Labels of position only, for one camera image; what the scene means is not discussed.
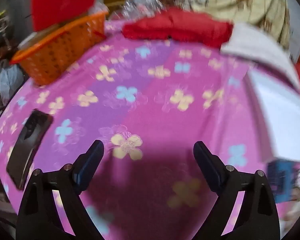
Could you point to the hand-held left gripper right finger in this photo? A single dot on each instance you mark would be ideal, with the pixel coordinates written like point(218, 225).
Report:
point(210, 167)

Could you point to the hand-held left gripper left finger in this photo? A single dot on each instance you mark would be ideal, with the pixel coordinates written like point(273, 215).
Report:
point(88, 167)

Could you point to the white cardboard box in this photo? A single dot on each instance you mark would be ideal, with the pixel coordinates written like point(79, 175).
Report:
point(282, 115)

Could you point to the black smartphone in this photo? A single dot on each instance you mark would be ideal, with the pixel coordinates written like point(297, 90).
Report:
point(27, 145)

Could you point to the pink floral bedsheet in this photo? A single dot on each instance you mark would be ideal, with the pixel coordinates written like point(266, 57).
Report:
point(150, 105)

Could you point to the grey cloth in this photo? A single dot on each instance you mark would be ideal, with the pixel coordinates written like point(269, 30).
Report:
point(10, 80)

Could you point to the orange plastic basket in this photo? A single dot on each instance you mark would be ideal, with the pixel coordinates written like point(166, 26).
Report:
point(57, 52)

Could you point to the beige pillow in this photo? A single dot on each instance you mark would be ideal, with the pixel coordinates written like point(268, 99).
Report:
point(260, 47)

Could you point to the clear plastic wrap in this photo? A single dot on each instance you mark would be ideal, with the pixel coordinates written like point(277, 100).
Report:
point(140, 7)

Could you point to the cream floral quilt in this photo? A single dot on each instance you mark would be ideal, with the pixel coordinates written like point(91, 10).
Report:
point(245, 2)

